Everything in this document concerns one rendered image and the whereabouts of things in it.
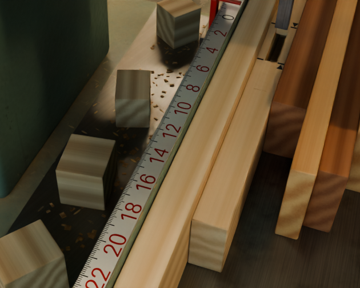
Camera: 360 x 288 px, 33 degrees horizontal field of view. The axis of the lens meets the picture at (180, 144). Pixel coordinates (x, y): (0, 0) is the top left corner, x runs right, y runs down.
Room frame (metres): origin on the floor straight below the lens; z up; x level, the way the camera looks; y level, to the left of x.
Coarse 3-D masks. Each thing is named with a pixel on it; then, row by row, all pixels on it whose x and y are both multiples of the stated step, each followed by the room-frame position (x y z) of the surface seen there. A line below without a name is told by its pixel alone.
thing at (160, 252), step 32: (256, 0) 0.39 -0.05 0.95; (256, 32) 0.35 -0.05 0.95; (224, 64) 0.31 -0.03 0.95; (224, 96) 0.28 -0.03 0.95; (192, 128) 0.25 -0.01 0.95; (224, 128) 0.26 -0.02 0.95; (192, 160) 0.23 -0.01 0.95; (160, 192) 0.20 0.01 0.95; (192, 192) 0.21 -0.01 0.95; (160, 224) 0.18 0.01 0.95; (128, 256) 0.16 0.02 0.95; (160, 256) 0.16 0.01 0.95
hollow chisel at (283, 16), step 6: (282, 0) 0.36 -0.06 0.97; (288, 0) 0.36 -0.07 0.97; (282, 6) 0.36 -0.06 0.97; (288, 6) 0.36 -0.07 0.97; (282, 12) 0.36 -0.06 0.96; (288, 12) 0.36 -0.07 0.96; (276, 18) 0.36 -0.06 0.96; (282, 18) 0.36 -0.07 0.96; (288, 18) 0.36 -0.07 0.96; (276, 24) 0.36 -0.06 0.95; (282, 24) 0.36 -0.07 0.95; (288, 24) 0.36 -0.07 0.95
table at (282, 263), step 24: (264, 168) 0.27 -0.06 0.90; (288, 168) 0.27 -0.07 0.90; (264, 192) 0.25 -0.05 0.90; (264, 216) 0.23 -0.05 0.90; (336, 216) 0.23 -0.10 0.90; (240, 240) 0.21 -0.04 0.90; (264, 240) 0.21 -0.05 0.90; (288, 240) 0.21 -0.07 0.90; (312, 240) 0.22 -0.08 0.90; (336, 240) 0.22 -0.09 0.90; (192, 264) 0.19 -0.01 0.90; (240, 264) 0.20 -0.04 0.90; (264, 264) 0.20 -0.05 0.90; (288, 264) 0.20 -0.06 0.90; (312, 264) 0.20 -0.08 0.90; (336, 264) 0.20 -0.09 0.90
